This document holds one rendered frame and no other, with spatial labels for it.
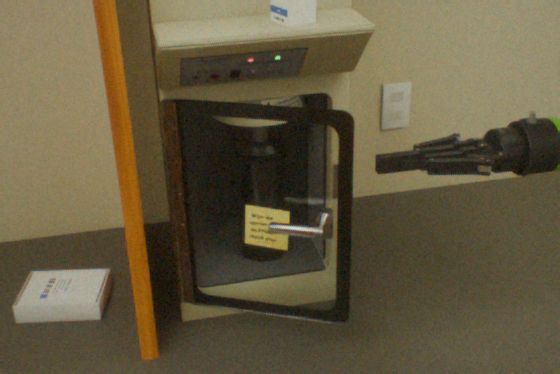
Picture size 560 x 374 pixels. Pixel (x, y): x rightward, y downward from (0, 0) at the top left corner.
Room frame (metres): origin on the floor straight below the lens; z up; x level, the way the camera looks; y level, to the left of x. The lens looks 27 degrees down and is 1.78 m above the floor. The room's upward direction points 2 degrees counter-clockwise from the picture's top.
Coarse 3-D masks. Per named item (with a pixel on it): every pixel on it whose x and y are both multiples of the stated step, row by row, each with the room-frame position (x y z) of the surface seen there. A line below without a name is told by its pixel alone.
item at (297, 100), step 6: (282, 96) 1.18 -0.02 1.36; (288, 96) 1.19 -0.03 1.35; (294, 96) 1.20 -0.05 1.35; (300, 96) 1.23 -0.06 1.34; (240, 102) 1.17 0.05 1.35; (246, 102) 1.17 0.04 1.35; (252, 102) 1.17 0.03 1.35; (258, 102) 1.17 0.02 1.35; (264, 102) 1.17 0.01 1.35; (270, 102) 1.17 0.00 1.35; (276, 102) 1.17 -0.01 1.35; (282, 102) 1.18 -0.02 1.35; (288, 102) 1.19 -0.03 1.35; (294, 102) 1.20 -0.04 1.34; (300, 102) 1.21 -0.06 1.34
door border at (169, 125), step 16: (176, 112) 1.09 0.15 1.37; (176, 128) 1.09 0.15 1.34; (176, 144) 1.09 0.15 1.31; (176, 160) 1.09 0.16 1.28; (176, 176) 1.09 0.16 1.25; (176, 192) 1.09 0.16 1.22; (176, 208) 1.09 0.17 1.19; (176, 240) 1.09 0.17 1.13; (176, 256) 1.09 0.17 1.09; (192, 288) 1.09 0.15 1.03
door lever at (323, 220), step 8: (320, 216) 1.02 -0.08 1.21; (328, 216) 1.02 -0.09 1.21; (272, 224) 1.00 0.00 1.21; (280, 224) 1.00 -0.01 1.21; (288, 224) 1.00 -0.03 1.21; (320, 224) 1.00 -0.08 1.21; (328, 224) 1.02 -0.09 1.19; (272, 232) 1.00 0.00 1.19; (280, 232) 0.99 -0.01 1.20; (288, 232) 0.99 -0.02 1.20; (296, 232) 0.99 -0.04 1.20; (304, 232) 0.98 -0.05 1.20; (312, 232) 0.98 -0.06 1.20; (320, 232) 0.98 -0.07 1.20
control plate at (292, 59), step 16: (304, 48) 1.06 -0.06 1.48; (192, 64) 1.04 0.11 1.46; (208, 64) 1.05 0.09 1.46; (224, 64) 1.05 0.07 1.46; (240, 64) 1.06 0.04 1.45; (256, 64) 1.07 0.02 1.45; (272, 64) 1.08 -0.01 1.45; (288, 64) 1.09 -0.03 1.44; (192, 80) 1.07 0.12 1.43; (208, 80) 1.08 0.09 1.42; (224, 80) 1.09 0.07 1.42; (240, 80) 1.10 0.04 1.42
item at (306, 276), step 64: (192, 128) 1.08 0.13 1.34; (256, 128) 1.05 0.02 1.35; (320, 128) 1.03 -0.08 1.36; (192, 192) 1.09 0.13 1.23; (256, 192) 1.06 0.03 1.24; (320, 192) 1.03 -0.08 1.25; (192, 256) 1.09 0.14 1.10; (256, 256) 1.06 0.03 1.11; (320, 256) 1.03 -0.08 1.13; (320, 320) 1.03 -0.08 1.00
